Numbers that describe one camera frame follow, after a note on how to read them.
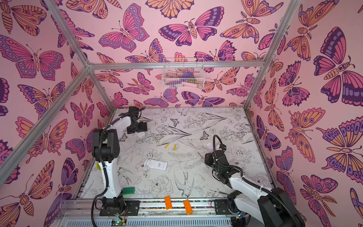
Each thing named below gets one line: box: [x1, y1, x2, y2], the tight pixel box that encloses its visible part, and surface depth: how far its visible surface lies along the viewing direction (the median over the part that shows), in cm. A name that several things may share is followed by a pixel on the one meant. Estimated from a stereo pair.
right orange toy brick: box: [182, 199, 194, 215], surface depth 74 cm
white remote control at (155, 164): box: [143, 158, 168, 171], surface depth 90 cm
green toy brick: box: [122, 186, 136, 195], surface depth 81 cm
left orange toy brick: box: [164, 195, 173, 211], surface depth 76 cm
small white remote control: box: [135, 131, 146, 139], surface depth 105 cm
